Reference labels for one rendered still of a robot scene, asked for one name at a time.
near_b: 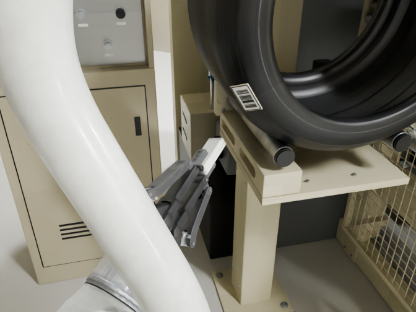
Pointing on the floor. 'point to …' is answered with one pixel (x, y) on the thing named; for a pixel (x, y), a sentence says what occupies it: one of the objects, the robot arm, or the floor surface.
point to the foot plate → (224, 275)
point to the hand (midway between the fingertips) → (207, 156)
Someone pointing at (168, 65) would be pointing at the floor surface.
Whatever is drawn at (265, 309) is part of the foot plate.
